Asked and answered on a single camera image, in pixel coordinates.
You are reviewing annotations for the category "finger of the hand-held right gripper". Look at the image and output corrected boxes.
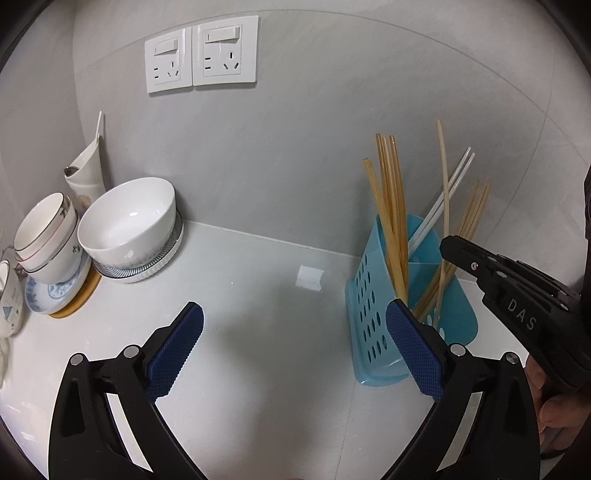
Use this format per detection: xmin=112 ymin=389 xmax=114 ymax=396
xmin=449 ymin=235 xmax=514 ymax=271
xmin=439 ymin=237 xmax=502 ymax=290

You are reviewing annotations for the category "cream chopstick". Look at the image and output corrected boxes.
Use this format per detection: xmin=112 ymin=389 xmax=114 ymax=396
xmin=436 ymin=119 xmax=451 ymax=319

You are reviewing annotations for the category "round wooden board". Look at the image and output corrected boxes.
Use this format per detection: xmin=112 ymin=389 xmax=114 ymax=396
xmin=48 ymin=270 xmax=102 ymax=319

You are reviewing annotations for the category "blue patterned plate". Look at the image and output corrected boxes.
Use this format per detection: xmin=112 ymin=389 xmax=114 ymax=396
xmin=25 ymin=254 xmax=93 ymax=315

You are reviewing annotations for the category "plain white bowl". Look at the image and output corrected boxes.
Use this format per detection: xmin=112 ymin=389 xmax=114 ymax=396
xmin=78 ymin=176 xmax=177 ymax=269

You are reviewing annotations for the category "white wall socket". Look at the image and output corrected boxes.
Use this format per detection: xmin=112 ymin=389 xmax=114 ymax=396
xmin=191 ymin=15 xmax=259 ymax=87
xmin=144 ymin=27 xmax=194 ymax=94

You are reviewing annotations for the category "blue plastic utensil holder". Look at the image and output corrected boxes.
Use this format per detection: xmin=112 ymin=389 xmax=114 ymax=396
xmin=345 ymin=213 xmax=478 ymax=386

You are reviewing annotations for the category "person's right hand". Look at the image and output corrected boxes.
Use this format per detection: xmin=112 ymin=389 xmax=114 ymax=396
xmin=525 ymin=355 xmax=591 ymax=461

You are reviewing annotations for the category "white mug with blue print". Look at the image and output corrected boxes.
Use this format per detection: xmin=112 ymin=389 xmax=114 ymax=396
xmin=0 ymin=258 xmax=27 ymax=337

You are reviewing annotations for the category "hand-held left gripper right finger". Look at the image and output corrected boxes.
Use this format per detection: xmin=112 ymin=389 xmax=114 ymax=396
xmin=385 ymin=298 xmax=541 ymax=480

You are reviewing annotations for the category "bunch of yellow wooden chopsticks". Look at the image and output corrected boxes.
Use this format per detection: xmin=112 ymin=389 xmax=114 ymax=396
xmin=363 ymin=134 xmax=491 ymax=320

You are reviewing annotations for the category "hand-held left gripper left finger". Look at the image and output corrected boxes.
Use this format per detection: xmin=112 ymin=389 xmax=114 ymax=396
xmin=47 ymin=301 xmax=208 ymax=480

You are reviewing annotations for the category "white tapered container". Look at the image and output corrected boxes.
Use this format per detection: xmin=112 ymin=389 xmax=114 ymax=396
xmin=64 ymin=137 xmax=106 ymax=205

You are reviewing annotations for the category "white bowl with dark rim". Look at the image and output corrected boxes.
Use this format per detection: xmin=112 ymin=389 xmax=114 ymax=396
xmin=17 ymin=199 xmax=77 ymax=265
xmin=21 ymin=209 xmax=83 ymax=284
xmin=14 ymin=192 xmax=71 ymax=254

